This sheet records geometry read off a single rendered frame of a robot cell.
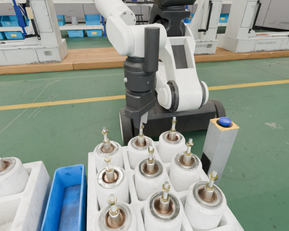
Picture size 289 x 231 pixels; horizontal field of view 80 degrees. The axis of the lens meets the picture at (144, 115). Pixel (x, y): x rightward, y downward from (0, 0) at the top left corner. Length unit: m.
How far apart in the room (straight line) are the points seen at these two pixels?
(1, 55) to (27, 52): 0.27
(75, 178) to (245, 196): 0.71
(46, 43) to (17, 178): 1.96
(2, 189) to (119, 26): 0.57
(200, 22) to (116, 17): 2.35
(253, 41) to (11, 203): 3.08
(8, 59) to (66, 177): 1.96
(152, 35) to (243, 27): 2.67
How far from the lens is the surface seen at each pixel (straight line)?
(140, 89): 0.46
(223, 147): 0.69
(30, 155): 1.10
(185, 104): 0.75
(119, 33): 0.43
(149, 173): 0.53
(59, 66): 2.34
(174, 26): 0.90
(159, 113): 0.89
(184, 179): 0.57
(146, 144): 0.61
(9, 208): 0.73
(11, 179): 0.67
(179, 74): 0.77
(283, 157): 1.16
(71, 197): 0.83
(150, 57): 0.41
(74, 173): 0.80
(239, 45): 2.98
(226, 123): 0.64
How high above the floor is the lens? 0.66
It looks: 33 degrees down
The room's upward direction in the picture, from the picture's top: straight up
